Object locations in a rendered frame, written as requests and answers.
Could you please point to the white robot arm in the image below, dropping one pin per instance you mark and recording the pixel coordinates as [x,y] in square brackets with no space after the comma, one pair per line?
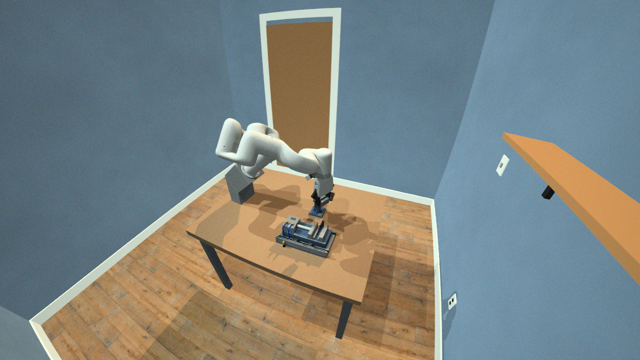
[260,145]

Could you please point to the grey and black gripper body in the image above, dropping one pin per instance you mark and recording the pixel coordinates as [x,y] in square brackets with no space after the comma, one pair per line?
[323,186]

